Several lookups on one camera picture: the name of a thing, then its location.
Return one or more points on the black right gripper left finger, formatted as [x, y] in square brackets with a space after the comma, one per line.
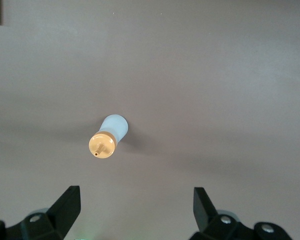
[65, 212]

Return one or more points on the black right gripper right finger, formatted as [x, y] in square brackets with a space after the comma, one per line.
[207, 220]

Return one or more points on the translucent sauce bottle orange cap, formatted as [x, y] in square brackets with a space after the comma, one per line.
[115, 125]

